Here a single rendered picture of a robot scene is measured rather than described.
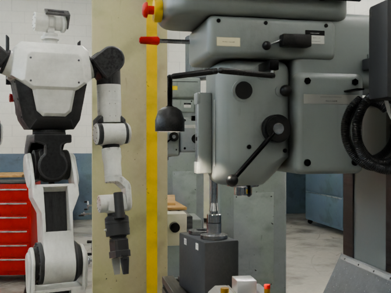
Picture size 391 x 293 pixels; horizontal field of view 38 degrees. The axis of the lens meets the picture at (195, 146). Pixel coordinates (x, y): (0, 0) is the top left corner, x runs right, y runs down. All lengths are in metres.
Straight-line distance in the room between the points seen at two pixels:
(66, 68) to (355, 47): 1.00
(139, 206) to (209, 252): 1.44
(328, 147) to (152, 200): 1.87
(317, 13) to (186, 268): 0.96
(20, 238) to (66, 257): 4.03
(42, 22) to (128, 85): 1.19
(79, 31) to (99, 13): 7.39
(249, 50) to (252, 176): 0.32
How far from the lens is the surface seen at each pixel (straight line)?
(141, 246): 3.25
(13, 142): 10.49
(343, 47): 1.52
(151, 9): 1.49
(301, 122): 1.45
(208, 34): 1.40
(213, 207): 1.86
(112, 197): 2.11
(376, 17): 1.32
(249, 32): 1.42
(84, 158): 10.44
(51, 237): 1.99
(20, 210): 5.97
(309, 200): 9.84
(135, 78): 3.21
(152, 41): 1.58
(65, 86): 2.03
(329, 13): 1.50
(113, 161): 2.12
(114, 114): 2.13
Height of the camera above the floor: 1.42
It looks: 1 degrees down
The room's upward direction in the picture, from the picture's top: straight up
